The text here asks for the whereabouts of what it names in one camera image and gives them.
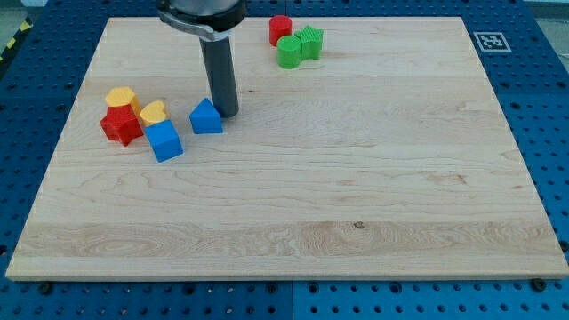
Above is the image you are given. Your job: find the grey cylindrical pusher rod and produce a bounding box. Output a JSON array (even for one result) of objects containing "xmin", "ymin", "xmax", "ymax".
[{"xmin": 199, "ymin": 36, "xmax": 239, "ymax": 118}]

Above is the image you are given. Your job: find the blue triangle block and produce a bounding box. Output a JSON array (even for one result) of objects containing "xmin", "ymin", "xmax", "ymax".
[{"xmin": 189, "ymin": 98, "xmax": 223, "ymax": 134}]

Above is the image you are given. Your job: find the red cylinder block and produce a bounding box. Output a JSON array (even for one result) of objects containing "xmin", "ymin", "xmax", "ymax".
[{"xmin": 268, "ymin": 15, "xmax": 293, "ymax": 46}]

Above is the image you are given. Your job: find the green cylinder block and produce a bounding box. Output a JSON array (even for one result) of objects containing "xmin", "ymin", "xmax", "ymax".
[{"xmin": 276, "ymin": 36, "xmax": 301, "ymax": 69}]

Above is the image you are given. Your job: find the yellow heart block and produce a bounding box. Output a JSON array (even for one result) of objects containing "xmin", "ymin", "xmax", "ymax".
[{"xmin": 140, "ymin": 100, "xmax": 170, "ymax": 127}]

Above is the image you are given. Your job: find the green star block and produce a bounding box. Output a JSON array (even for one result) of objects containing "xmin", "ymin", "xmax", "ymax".
[{"xmin": 294, "ymin": 25, "xmax": 324, "ymax": 60}]

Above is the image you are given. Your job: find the blue cube block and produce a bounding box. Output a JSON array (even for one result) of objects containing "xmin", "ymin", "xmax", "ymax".
[{"xmin": 144, "ymin": 120, "xmax": 184, "ymax": 163}]

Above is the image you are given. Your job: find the yellow hexagon block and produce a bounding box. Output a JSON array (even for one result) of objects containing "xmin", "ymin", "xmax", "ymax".
[{"xmin": 105, "ymin": 86, "xmax": 141, "ymax": 116}]

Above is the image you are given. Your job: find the red star block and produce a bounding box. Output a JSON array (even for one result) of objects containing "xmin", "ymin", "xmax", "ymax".
[{"xmin": 100, "ymin": 105, "xmax": 143, "ymax": 147}]

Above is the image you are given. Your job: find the wooden board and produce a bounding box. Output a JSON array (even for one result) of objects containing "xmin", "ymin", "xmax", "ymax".
[{"xmin": 6, "ymin": 17, "xmax": 568, "ymax": 282}]

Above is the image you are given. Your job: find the fiducial marker tag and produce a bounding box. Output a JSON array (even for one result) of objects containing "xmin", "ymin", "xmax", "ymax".
[{"xmin": 474, "ymin": 31, "xmax": 511, "ymax": 52}]

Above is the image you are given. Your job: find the black board stop bolt left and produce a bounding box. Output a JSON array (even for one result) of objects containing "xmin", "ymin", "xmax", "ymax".
[{"xmin": 37, "ymin": 282, "xmax": 53, "ymax": 296}]

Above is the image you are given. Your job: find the black board stop bolt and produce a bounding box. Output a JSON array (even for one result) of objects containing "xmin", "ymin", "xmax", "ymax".
[
  {"xmin": 37, "ymin": 282, "xmax": 53, "ymax": 296},
  {"xmin": 530, "ymin": 278, "xmax": 548, "ymax": 292}
]

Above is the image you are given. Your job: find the black board stop bolt right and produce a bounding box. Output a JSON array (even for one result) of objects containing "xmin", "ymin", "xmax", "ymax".
[{"xmin": 530, "ymin": 278, "xmax": 548, "ymax": 292}]

